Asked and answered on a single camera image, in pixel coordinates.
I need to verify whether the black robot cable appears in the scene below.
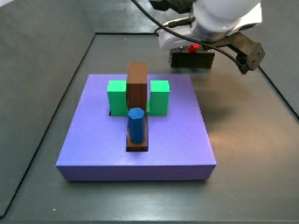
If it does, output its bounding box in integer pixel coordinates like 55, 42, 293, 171
129, 0, 244, 67

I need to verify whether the brown upright block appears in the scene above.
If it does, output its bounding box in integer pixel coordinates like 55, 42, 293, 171
125, 62, 148, 152

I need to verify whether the purple rectangular board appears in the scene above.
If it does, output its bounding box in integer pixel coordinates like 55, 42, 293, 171
55, 74, 216, 181

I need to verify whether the green block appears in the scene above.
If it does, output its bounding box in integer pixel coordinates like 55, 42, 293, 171
146, 80, 170, 116
106, 80, 126, 116

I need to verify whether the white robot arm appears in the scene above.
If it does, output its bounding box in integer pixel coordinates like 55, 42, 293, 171
149, 0, 262, 43

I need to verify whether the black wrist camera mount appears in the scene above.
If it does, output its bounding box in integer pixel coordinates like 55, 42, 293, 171
205, 32, 265, 74

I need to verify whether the right green block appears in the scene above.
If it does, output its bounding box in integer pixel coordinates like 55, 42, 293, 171
146, 80, 170, 116

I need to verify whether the left green block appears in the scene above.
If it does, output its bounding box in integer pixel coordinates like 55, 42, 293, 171
106, 80, 126, 116

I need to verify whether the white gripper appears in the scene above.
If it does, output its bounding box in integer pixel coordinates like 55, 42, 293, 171
156, 17, 204, 50

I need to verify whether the blue hexagonal peg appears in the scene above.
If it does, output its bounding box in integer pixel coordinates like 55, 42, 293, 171
126, 108, 145, 144

